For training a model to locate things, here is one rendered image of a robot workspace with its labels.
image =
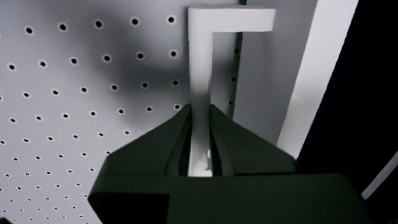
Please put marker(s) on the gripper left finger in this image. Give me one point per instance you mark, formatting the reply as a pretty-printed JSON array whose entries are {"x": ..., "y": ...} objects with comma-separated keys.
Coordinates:
[{"x": 156, "y": 151}]

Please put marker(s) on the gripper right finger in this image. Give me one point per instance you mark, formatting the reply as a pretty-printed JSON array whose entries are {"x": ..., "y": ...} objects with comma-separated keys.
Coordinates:
[{"x": 243, "y": 152}]

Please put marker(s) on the grey perforated base plate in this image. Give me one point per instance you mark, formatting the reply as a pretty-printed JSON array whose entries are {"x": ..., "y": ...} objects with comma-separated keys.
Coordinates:
[{"x": 80, "y": 79}]

